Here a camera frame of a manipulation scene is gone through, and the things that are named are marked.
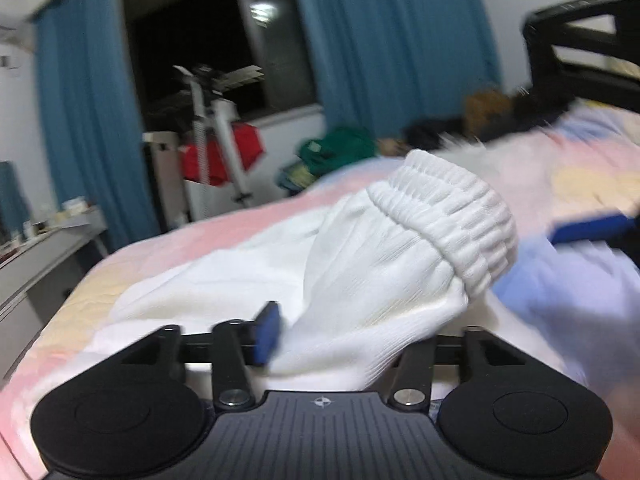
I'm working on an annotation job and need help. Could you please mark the stack of folded clothes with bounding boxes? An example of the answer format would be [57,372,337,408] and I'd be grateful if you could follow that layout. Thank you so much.
[276,161,322,197]

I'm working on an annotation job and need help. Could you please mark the green cloth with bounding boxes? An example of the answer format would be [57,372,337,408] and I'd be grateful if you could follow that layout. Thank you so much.
[296,126,379,177]

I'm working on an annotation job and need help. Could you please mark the black cloth pile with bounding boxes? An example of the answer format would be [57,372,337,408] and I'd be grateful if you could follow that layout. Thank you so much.
[404,116,477,150]

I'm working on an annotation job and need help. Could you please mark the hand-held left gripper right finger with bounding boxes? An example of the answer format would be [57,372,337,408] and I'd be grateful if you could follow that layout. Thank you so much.
[387,326,532,411]

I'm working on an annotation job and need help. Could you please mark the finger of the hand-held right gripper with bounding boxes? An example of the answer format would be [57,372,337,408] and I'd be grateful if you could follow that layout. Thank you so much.
[546,212,640,263]

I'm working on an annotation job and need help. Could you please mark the red cloth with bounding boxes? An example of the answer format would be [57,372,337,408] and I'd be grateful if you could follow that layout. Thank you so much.
[179,122,267,187]

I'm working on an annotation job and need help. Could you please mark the white pants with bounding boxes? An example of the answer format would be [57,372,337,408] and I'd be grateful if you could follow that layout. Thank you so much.
[107,149,518,393]

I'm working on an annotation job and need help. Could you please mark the white tripod stand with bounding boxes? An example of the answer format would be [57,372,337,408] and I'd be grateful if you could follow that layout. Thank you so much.
[172,63,267,207]

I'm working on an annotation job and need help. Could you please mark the dark window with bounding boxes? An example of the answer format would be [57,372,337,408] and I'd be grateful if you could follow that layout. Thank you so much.
[116,0,322,127]

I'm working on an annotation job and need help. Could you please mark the white desk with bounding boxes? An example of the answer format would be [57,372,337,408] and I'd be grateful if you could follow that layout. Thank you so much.
[0,206,109,382]

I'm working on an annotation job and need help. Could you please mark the pastel bed blanket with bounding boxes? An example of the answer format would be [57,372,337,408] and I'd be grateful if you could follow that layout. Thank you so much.
[0,95,640,480]

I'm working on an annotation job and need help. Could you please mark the clutter of small desk items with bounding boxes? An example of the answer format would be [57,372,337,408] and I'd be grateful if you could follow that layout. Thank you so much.
[7,194,97,257]

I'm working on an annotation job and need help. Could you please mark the blue curtain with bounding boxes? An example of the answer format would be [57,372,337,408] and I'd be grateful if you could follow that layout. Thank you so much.
[32,0,163,261]
[287,0,503,141]

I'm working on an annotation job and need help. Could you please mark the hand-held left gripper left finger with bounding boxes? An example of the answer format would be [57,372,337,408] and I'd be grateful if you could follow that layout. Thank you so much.
[117,301,282,409]

